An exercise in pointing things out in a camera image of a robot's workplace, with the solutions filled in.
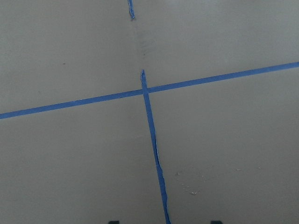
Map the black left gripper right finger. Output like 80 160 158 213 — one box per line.
210 220 222 224

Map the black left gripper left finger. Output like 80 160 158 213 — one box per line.
108 220 120 224

